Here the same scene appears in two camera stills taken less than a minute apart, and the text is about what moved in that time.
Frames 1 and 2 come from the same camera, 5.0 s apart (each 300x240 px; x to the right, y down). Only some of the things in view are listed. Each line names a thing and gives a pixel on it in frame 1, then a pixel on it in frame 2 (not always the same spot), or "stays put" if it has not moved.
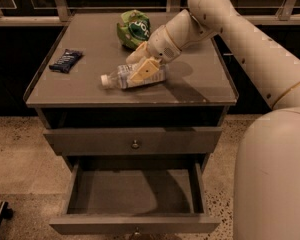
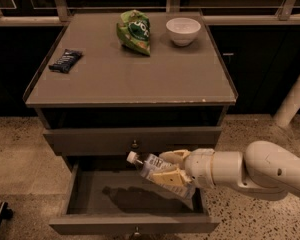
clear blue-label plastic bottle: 122,74 to 154,162
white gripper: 160,45 to 199,168
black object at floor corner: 5,212 stays put
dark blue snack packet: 64,63 stays put
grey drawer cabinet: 137,142 stays put
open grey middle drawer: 136,198 stays put
